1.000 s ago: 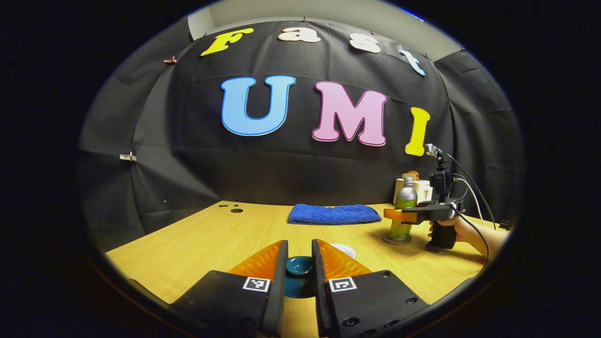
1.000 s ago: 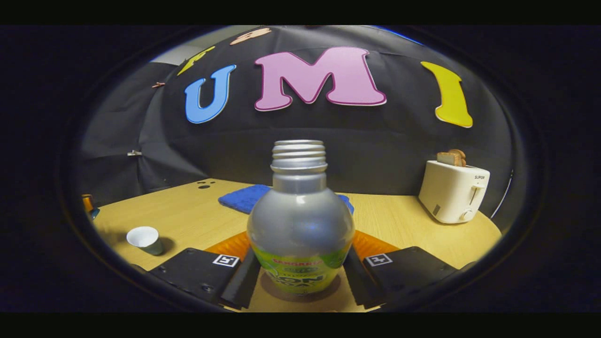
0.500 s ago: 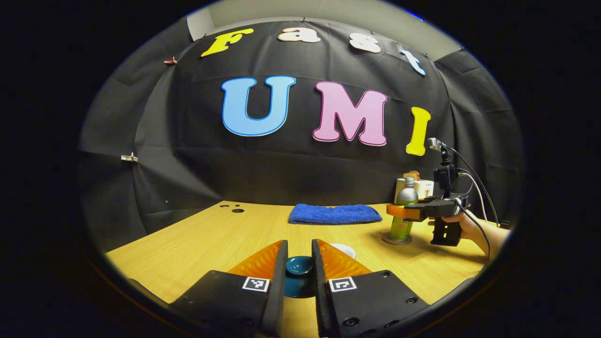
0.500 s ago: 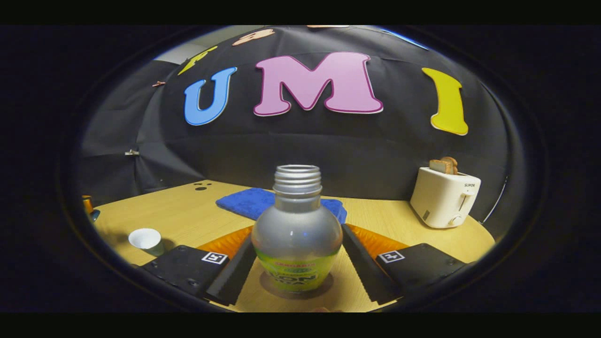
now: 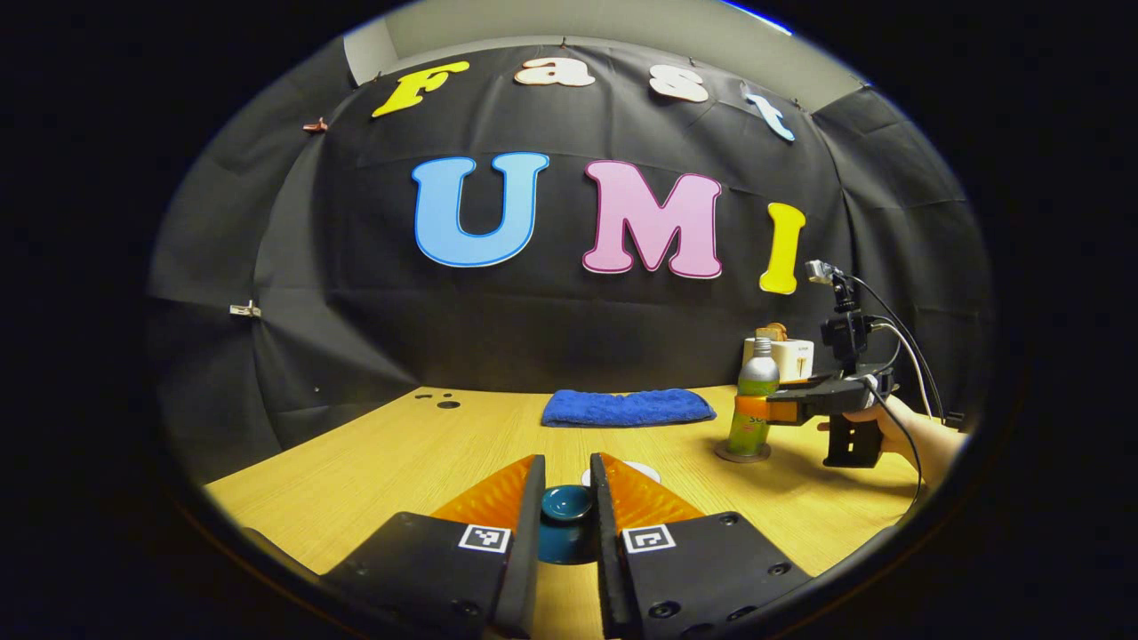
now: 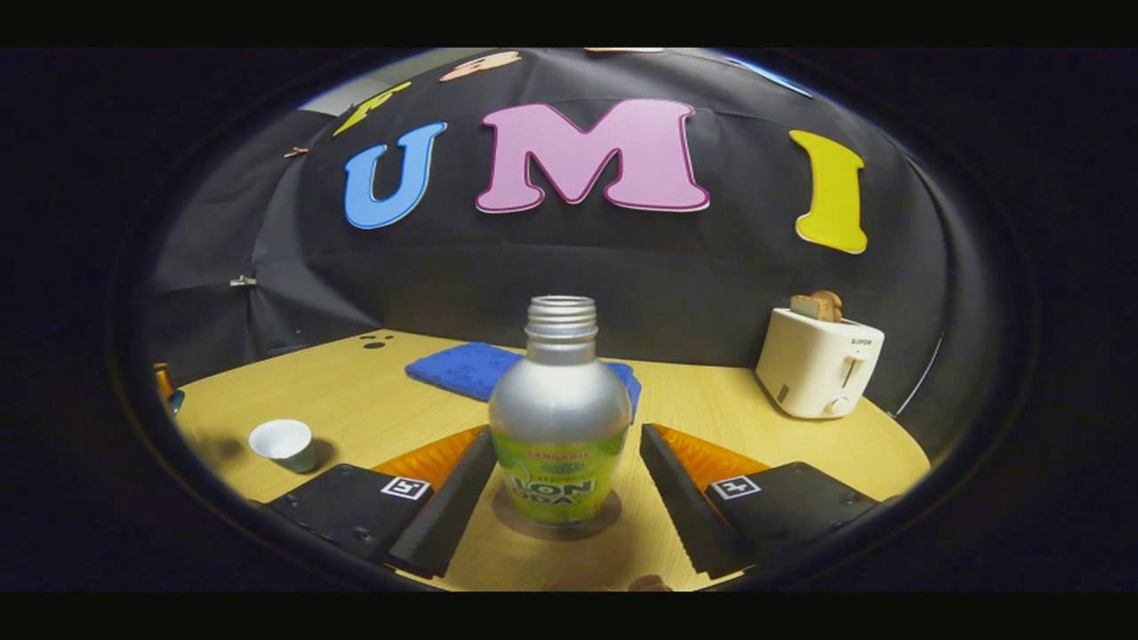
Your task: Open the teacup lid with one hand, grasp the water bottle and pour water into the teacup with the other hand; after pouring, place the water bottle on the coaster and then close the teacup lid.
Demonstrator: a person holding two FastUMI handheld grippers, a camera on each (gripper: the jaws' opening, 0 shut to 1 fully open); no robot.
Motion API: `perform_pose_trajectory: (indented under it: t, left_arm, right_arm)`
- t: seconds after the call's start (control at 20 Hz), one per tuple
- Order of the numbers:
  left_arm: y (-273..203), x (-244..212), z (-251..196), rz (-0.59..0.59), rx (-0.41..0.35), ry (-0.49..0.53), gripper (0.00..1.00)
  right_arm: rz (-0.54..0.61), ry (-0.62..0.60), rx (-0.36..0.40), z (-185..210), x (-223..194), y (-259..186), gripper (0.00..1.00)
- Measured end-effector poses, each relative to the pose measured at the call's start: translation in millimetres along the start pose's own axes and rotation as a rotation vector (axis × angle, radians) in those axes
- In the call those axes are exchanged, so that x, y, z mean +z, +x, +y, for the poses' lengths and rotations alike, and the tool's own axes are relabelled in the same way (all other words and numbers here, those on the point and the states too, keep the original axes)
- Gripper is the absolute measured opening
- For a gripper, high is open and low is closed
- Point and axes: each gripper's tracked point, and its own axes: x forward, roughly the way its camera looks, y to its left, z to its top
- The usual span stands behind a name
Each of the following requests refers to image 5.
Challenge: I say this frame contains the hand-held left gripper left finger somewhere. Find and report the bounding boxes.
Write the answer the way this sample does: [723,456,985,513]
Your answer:
[322,454,548,640]

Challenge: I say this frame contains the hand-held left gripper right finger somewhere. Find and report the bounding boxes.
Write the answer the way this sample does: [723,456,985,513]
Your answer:
[589,452,813,640]

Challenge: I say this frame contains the silver green water bottle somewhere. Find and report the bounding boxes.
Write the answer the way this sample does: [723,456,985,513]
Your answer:
[727,336,781,459]

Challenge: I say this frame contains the teal teacup lid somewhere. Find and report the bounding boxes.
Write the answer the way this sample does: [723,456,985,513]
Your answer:
[538,484,595,566]

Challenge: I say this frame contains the teal teacup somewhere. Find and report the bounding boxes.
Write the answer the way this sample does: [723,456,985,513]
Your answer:
[581,460,662,488]

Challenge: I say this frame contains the white toaster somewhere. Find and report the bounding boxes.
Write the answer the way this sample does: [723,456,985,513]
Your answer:
[743,336,815,383]

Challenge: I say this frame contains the folded blue towel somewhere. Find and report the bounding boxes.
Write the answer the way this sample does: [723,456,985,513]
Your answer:
[541,388,717,428]

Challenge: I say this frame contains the black backdrop cloth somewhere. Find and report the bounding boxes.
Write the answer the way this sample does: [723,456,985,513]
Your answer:
[147,43,992,485]

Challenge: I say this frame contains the white cable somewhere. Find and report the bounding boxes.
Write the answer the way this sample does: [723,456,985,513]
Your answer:
[870,320,936,419]

